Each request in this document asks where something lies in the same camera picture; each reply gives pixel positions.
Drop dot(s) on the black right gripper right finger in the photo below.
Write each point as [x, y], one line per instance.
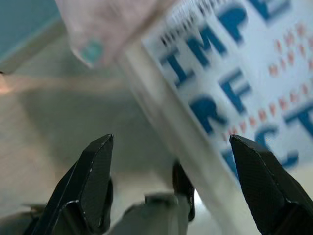
[264, 191]

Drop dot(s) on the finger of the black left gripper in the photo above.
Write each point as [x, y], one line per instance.
[110, 200]
[182, 181]

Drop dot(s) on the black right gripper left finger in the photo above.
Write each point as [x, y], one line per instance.
[80, 186]

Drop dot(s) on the white pillow with blue letters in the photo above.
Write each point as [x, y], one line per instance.
[220, 73]

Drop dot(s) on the pale pink floral print pillow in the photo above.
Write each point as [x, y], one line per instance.
[97, 24]

